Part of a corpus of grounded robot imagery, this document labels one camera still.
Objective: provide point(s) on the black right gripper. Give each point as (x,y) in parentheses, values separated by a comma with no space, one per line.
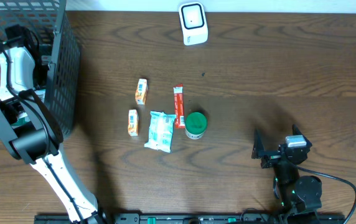
(272,156)

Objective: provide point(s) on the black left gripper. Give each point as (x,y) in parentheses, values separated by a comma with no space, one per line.
(45,74)

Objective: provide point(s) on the green lid white jar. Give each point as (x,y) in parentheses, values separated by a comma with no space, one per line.
(195,125)

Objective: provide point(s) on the green 3M package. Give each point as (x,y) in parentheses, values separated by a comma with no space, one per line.
(23,117)

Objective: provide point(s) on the red stick packet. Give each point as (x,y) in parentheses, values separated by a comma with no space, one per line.
(179,106)

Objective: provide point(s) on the mint green wipes packet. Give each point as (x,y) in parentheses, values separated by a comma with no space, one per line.
(161,129)

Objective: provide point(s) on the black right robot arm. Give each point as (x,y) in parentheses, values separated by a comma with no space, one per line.
(300,195)

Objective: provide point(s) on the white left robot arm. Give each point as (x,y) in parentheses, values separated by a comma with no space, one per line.
(30,132)

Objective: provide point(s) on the white barcode scanner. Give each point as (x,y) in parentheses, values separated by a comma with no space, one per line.
(193,23)

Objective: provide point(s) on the grey plastic mesh basket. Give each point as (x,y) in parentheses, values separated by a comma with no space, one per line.
(58,46)

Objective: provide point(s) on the small orange carton box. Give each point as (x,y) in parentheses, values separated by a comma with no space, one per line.
(141,91)

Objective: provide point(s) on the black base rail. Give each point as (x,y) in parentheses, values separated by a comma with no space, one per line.
(251,217)

